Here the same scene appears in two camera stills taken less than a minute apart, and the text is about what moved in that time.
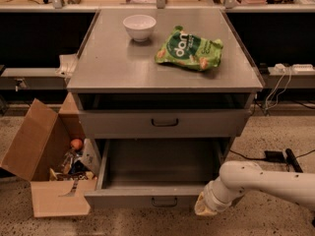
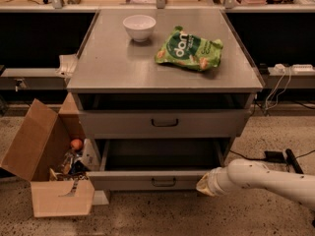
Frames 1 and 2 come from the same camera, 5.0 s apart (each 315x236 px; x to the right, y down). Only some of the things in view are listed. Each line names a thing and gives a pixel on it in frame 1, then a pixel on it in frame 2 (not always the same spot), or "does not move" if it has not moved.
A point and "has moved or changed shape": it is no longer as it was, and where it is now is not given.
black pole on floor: (291, 159) does not move
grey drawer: (169, 173) has moved or changed shape
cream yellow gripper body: (213, 198) → (214, 182)
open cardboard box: (42, 143) does not move
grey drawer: (163, 123) does not move
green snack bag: (190, 49) does not move
